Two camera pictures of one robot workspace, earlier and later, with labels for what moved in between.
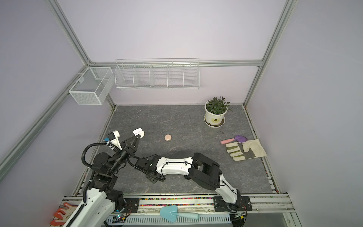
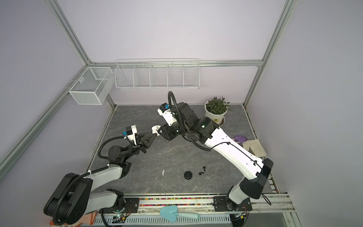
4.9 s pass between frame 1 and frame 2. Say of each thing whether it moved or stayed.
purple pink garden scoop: stayed
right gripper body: moved
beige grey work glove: stayed
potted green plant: stayed
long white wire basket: stayed
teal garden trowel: stayed
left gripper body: moved
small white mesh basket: stayed
